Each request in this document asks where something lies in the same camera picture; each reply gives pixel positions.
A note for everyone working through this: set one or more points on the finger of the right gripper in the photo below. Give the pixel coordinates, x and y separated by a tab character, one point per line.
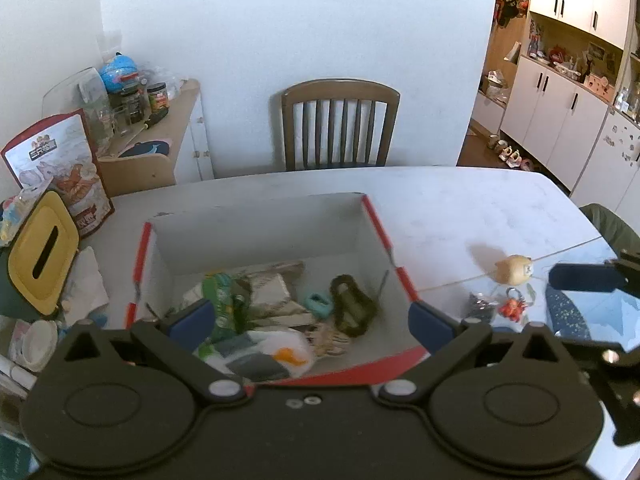
591	355
603	277

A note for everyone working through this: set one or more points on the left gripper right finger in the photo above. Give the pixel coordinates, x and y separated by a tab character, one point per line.
451	346

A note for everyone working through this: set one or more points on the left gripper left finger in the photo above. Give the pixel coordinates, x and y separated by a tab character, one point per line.
172	341

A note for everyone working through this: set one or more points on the orange fish keychain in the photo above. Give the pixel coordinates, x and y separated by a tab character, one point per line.
514	307

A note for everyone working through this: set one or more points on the yellow round plush toy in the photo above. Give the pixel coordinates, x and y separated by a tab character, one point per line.
514	270

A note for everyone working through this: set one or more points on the silver foil snack packet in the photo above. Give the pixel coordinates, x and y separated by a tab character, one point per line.
273	296

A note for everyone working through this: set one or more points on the bag of black beads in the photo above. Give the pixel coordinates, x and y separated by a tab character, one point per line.
481	307

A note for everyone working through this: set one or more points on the green white plastic packet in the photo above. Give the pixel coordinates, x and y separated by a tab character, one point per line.
229	299

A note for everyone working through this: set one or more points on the green upholstered chair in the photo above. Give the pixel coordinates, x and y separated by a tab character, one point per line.
612	228

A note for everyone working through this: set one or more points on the white pouch orange print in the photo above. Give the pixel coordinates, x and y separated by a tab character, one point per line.
260	355

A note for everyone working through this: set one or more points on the beige patterned scrunchie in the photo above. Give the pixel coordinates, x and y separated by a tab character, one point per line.
326	341

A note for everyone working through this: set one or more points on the red cardboard box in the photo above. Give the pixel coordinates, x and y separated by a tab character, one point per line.
305	289

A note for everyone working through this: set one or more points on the yellow lid tissue box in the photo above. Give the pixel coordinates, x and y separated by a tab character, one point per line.
35	267

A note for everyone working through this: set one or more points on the cardboard box on cabinet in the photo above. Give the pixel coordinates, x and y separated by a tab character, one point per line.
122	176

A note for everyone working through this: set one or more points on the white side cabinet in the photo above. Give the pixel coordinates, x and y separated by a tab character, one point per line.
181	135

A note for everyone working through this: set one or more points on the red white snack bag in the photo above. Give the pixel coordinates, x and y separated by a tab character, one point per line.
57	151

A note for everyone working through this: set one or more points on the brown wooden chair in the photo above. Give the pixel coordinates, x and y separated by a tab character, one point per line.
338	123

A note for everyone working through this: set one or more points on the blue round toy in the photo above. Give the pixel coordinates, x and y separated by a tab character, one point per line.
115	72

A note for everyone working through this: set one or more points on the white wall cupboard unit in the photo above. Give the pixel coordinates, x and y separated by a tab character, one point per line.
559	93

